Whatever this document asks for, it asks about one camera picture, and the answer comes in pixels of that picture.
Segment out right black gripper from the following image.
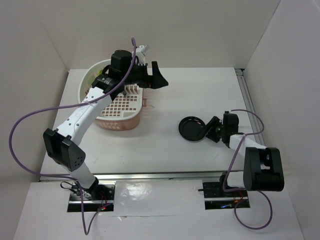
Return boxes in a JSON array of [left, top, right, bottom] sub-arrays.
[[199, 116, 227, 144]]

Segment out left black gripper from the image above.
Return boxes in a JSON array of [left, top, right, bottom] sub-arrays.
[[121, 60, 168, 89]]

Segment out black plate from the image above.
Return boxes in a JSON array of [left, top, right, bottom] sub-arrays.
[[178, 116, 207, 142]]

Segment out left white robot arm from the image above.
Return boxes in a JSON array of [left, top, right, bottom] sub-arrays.
[[43, 45, 169, 200]]

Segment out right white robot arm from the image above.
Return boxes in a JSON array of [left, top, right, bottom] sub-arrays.
[[196, 111, 285, 196]]

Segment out white pink dish rack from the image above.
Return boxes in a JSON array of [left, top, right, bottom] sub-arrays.
[[77, 59, 146, 131]]

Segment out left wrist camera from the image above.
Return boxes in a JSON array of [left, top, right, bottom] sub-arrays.
[[135, 45, 150, 65]]

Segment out aluminium rail frame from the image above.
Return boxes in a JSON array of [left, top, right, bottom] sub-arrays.
[[37, 67, 276, 183]]

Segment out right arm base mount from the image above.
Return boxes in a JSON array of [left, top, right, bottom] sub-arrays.
[[198, 182, 250, 210]]

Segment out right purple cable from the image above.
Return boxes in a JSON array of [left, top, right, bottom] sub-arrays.
[[222, 108, 273, 230]]

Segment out purple cable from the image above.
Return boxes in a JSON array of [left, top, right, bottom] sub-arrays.
[[8, 37, 138, 236], [222, 108, 273, 230]]

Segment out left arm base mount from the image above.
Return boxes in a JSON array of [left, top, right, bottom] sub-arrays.
[[60, 181, 116, 213]]

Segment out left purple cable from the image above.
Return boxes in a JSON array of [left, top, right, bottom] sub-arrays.
[[8, 37, 138, 236]]

